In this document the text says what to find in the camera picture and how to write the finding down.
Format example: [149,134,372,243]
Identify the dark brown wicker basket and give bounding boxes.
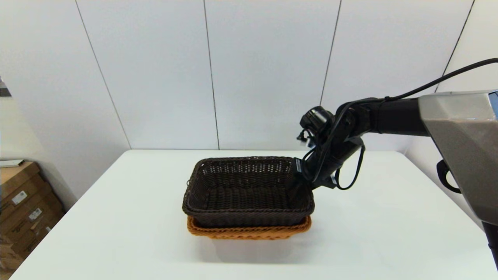
[182,156,315,228]

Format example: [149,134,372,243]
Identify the orange wicker basket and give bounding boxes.
[187,216,312,240]

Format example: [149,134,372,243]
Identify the labelled brown cardboard box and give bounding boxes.
[0,180,55,220]
[0,200,66,243]

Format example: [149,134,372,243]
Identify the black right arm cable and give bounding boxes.
[307,58,498,191]

